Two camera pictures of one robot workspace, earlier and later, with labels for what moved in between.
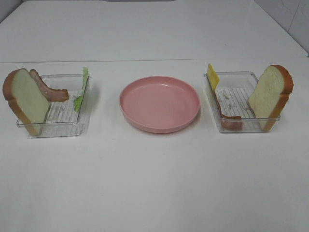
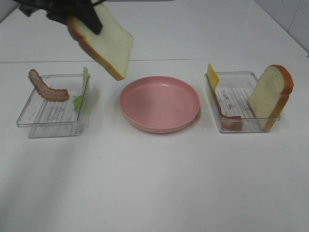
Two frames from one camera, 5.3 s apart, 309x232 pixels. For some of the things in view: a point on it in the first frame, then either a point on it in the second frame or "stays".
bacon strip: x=230 y=123 stays
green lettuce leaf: x=77 y=101 stays
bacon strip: x=50 y=94 stays
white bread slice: x=27 y=98 -> x=112 y=47
